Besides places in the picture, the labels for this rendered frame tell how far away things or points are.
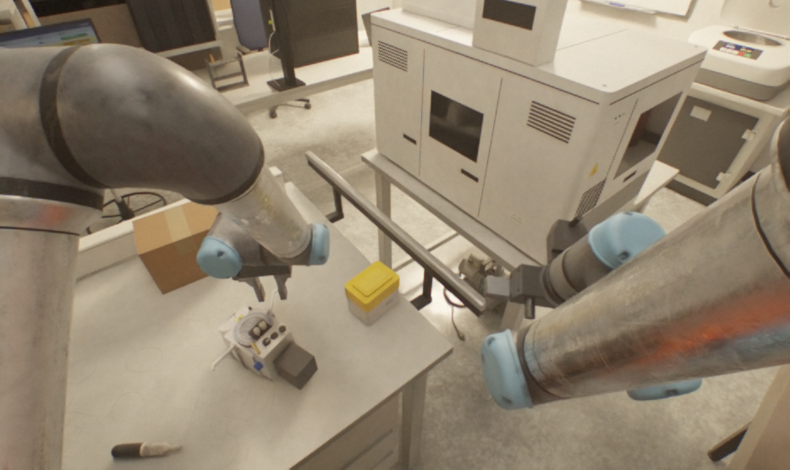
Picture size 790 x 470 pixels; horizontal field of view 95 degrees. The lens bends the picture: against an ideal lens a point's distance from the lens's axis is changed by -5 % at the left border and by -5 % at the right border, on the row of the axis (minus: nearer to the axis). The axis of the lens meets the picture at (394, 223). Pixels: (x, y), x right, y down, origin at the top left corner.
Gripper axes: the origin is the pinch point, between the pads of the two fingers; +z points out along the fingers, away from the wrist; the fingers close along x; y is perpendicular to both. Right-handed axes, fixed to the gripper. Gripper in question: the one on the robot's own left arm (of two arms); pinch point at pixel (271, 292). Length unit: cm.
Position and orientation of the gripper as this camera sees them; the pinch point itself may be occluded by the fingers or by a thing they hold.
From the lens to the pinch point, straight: 98.9
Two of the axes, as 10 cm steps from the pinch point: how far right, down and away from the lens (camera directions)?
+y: 1.2, 6.5, -7.5
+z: 0.1, 7.6, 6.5
